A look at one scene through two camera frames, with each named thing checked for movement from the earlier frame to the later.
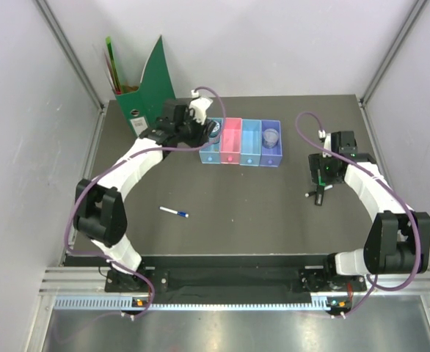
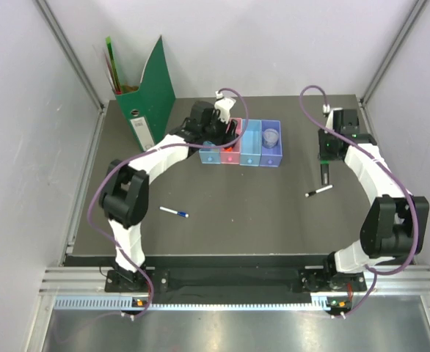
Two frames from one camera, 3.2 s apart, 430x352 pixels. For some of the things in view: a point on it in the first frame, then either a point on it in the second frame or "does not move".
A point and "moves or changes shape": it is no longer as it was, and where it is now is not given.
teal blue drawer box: (250, 149) does not move
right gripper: (317, 162) → (324, 155)
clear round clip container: (270, 138) does not move
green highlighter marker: (320, 192) moves or changes shape
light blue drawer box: (211, 153) does not move
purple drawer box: (271, 144) does not move
